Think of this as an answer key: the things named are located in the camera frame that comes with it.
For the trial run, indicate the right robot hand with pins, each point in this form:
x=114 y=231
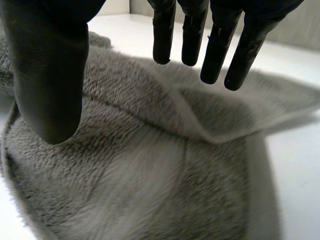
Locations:
x=47 y=82

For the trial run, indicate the grey towel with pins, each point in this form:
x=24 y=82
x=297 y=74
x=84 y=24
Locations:
x=140 y=155

